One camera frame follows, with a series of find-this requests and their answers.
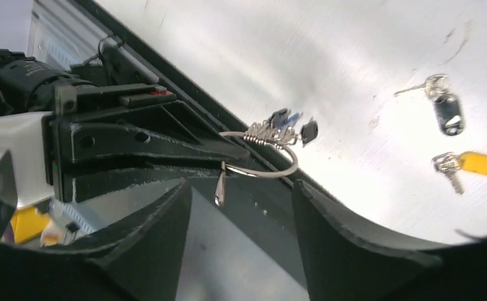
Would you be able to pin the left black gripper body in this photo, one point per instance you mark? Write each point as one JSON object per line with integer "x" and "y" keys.
{"x": 102, "y": 139}

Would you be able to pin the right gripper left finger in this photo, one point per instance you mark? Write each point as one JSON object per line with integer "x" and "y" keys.
{"x": 136, "y": 258}

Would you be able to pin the silver keyring with keys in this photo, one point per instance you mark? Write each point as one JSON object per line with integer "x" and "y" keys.
{"x": 277, "y": 132}

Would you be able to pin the yellow box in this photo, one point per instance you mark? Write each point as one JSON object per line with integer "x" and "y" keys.
{"x": 25, "y": 225}

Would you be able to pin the key with yellow tag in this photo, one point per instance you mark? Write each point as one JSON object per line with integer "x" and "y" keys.
{"x": 450, "y": 163}

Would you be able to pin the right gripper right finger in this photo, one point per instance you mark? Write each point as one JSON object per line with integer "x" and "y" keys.
{"x": 348, "y": 257}

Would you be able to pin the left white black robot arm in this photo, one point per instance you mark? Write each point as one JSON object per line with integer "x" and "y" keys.
{"x": 29, "y": 85}

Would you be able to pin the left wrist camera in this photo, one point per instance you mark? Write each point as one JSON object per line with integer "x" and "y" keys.
{"x": 22, "y": 164}

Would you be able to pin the key with black tag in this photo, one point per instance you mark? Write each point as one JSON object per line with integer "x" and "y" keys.
{"x": 447, "y": 105}

